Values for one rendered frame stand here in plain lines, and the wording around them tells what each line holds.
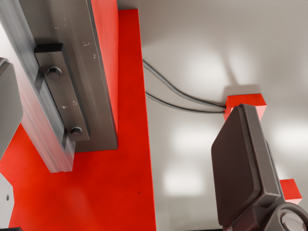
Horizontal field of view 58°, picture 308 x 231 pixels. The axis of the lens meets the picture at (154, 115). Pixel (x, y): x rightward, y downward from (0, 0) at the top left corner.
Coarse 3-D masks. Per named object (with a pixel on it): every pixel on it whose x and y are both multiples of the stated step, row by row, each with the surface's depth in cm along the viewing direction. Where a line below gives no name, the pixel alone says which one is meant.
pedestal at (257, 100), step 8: (232, 96) 200; (240, 96) 199; (248, 96) 199; (256, 96) 199; (232, 104) 194; (256, 104) 194; (264, 104) 194; (288, 184) 154; (288, 192) 151; (296, 192) 151; (288, 200) 149; (296, 200) 150
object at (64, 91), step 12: (36, 48) 56; (48, 48) 56; (60, 48) 56; (48, 60) 56; (60, 60) 57; (48, 84) 61; (60, 84) 61; (72, 84) 62; (60, 96) 64; (72, 96) 64; (60, 108) 67; (72, 108) 67; (72, 120) 71; (84, 120) 72; (84, 132) 75
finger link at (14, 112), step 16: (0, 64) 9; (0, 80) 9; (16, 80) 11; (0, 96) 9; (16, 96) 11; (0, 112) 10; (16, 112) 11; (0, 128) 10; (16, 128) 11; (0, 144) 10
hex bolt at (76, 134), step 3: (72, 129) 73; (75, 129) 72; (78, 129) 73; (81, 129) 73; (72, 132) 72; (75, 132) 72; (78, 132) 72; (81, 132) 74; (72, 135) 73; (75, 135) 73; (78, 135) 73
